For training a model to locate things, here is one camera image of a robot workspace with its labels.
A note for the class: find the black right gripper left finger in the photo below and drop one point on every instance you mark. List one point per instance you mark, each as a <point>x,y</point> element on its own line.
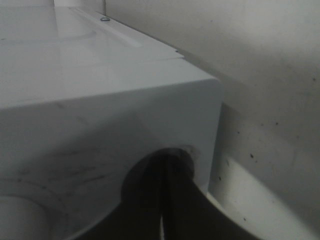
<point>113,228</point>

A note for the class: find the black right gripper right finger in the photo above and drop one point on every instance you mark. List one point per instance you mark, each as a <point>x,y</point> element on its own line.
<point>187,214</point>

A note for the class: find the round door release button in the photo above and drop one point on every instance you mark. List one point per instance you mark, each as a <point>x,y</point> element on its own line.
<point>144,186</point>

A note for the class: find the lower white timer knob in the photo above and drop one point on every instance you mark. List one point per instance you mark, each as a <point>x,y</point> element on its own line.
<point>25,219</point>

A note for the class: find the white microwave oven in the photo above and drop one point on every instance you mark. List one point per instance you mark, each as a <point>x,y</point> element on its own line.
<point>83,98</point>

